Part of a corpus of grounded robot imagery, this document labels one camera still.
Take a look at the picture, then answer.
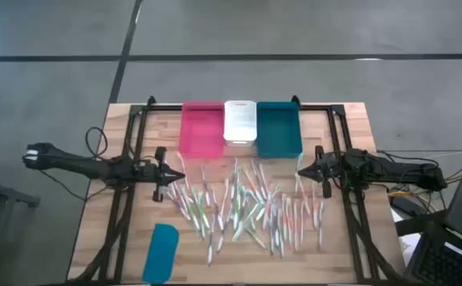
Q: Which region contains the pink plastic bin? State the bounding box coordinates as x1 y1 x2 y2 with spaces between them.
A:
178 101 226 159

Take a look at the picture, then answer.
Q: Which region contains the black stand bar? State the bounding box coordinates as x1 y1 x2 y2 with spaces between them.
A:
394 209 450 238

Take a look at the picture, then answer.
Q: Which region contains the teal plastic bin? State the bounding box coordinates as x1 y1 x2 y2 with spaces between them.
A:
256 101 304 159

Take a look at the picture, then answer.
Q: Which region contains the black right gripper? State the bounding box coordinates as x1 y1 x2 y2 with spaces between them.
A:
297 145 337 199

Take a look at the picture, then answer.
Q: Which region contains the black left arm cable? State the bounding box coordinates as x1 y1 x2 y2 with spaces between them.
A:
40 126 109 202

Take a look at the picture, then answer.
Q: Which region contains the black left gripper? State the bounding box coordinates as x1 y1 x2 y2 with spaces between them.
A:
133 145 186 202

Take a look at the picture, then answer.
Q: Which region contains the yellow cable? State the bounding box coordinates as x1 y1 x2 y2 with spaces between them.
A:
387 189 434 200

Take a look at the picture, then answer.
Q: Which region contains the teal plastic bin lid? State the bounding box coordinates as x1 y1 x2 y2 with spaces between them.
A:
141 222 180 285

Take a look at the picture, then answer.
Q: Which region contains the white plastic bin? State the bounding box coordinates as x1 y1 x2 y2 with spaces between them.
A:
222 99 258 148

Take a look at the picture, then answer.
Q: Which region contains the black power brick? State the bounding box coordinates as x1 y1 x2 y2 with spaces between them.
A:
389 195 418 218

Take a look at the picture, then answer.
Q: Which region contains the black metal stand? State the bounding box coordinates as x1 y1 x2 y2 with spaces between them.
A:
0 174 41 286

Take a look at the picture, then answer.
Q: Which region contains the white paper sheet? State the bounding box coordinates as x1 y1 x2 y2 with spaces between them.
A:
397 234 422 255

